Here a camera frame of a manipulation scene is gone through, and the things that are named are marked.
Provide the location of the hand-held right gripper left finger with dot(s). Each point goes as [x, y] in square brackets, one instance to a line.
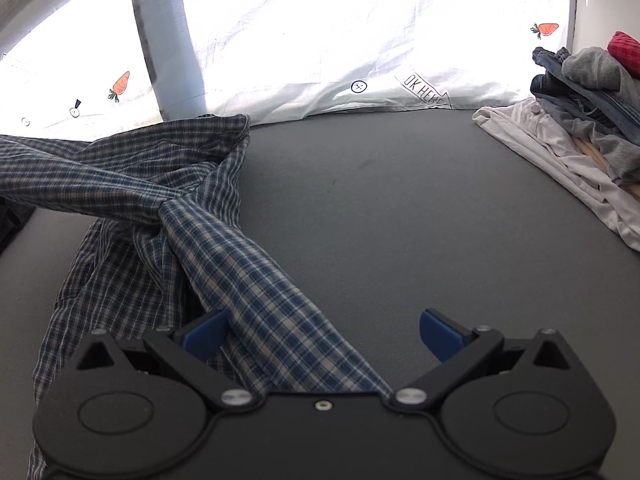
[205, 335]

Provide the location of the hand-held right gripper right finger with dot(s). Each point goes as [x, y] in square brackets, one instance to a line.
[440, 335]

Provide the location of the blue plaid shirt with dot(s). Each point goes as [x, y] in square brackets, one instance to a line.
[150, 200]

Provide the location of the folded white garment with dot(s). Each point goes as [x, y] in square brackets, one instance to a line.
[550, 150]

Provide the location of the folded cream garment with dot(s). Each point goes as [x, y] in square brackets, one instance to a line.
[595, 152]

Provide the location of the folded grey shirt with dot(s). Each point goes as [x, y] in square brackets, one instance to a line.
[620, 155]

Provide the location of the white carrot print curtain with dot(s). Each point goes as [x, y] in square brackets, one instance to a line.
[325, 35]

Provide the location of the red checked cloth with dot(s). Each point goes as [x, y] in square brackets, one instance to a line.
[627, 52]

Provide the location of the grey window frame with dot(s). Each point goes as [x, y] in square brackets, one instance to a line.
[170, 35]

